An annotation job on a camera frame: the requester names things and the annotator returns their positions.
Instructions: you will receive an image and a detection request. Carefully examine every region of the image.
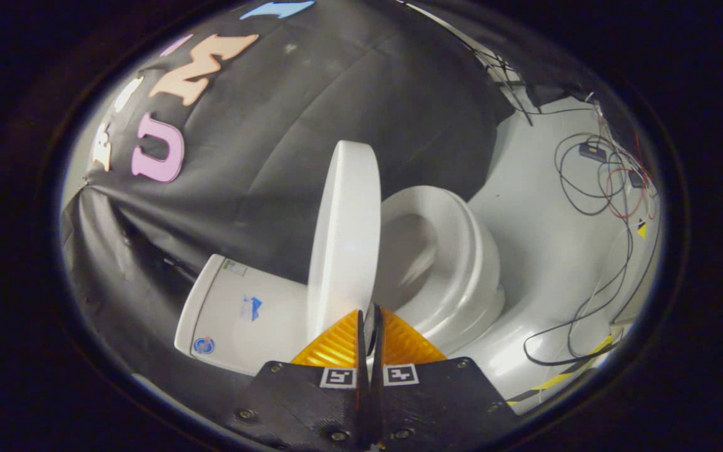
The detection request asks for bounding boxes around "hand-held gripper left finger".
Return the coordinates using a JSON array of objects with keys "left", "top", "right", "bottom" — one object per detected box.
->
[{"left": 228, "top": 309, "right": 370, "bottom": 449}]

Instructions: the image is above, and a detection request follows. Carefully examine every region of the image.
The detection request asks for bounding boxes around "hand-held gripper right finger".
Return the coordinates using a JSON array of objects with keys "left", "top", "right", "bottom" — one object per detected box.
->
[{"left": 370, "top": 304, "right": 520, "bottom": 449}]

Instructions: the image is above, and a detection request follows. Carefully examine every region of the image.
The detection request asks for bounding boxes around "white toilet lid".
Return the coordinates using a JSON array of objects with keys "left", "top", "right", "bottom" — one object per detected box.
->
[{"left": 306, "top": 140, "right": 382, "bottom": 343}]

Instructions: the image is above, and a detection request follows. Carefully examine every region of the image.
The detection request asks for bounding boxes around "white toilet bowl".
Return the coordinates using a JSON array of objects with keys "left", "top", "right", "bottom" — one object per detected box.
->
[{"left": 382, "top": 210, "right": 508, "bottom": 356}]

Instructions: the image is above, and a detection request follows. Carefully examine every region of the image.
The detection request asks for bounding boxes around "yellow black floor tape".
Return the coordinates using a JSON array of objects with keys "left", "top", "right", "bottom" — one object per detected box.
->
[{"left": 505, "top": 335, "right": 618, "bottom": 406}]

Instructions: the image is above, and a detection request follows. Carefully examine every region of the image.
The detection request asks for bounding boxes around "black backdrop cloth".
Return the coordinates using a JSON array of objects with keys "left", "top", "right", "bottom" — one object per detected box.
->
[{"left": 59, "top": 0, "right": 566, "bottom": 406}]

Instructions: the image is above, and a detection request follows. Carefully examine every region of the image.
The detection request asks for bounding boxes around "long black cable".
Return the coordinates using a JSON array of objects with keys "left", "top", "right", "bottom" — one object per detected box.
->
[{"left": 522, "top": 218, "right": 636, "bottom": 367}]

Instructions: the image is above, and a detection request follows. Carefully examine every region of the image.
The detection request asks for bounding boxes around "thin red cable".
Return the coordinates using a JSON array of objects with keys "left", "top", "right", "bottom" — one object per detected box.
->
[{"left": 597, "top": 113, "right": 656, "bottom": 221}]

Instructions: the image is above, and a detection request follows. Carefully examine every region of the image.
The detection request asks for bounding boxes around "looped black cable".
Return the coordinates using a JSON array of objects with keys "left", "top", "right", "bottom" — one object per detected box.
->
[{"left": 552, "top": 132, "right": 627, "bottom": 218}]

